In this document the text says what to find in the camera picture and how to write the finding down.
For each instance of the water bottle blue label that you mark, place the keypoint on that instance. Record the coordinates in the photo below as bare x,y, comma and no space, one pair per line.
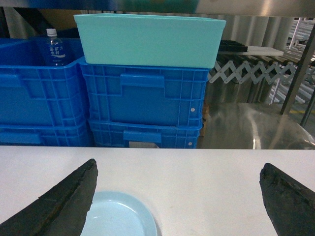
56,53

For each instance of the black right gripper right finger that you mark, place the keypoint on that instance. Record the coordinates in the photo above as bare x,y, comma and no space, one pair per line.
289,204

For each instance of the light blue round tray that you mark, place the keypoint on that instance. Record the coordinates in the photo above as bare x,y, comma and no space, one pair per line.
118,214

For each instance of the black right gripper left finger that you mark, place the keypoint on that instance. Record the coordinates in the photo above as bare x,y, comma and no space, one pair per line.
61,211

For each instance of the blue crate under teal bin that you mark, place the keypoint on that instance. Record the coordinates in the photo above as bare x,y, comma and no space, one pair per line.
165,96

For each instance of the expandable roller conveyor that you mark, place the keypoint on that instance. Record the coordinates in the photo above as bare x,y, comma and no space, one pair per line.
243,68

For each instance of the black tray on conveyor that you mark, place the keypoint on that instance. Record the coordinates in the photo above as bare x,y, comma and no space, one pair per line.
232,46

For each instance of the blue crate holding bottle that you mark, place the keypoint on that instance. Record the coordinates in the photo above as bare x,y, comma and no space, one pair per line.
34,93

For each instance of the teal plastic bin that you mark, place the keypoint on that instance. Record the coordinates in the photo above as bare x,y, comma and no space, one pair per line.
150,40

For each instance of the blue bottom crate middle stack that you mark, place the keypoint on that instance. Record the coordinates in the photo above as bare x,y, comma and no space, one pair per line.
55,136

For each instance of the blue bottom crate under teal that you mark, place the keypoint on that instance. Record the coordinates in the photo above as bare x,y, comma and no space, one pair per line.
119,135

